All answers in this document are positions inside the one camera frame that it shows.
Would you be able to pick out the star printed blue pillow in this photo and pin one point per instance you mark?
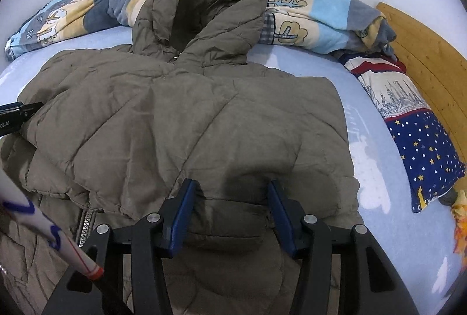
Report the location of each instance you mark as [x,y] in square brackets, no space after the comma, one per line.
[419,140]

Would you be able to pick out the wooden headboard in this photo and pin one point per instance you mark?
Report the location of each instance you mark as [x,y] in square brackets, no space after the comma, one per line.
[437,56]

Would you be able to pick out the cartoon printed patchwork blanket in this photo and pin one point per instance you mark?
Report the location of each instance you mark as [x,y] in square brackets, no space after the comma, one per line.
[321,19]

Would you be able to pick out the light blue cloud-print bed sheet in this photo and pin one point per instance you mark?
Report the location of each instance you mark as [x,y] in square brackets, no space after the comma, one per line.
[383,227]

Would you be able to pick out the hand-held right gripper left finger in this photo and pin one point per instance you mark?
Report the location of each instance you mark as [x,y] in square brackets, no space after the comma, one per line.
[182,216]

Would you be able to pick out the olive hooded puffer jacket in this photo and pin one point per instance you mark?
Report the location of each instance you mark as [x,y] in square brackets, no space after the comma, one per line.
[182,111]

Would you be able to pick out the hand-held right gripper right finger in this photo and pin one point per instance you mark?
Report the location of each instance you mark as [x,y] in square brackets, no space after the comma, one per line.
[282,216]

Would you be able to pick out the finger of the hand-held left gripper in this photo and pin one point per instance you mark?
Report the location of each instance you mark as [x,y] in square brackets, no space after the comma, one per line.
[25,108]

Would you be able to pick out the orange yellow cloth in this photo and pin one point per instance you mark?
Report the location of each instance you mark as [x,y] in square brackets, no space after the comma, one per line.
[460,224]

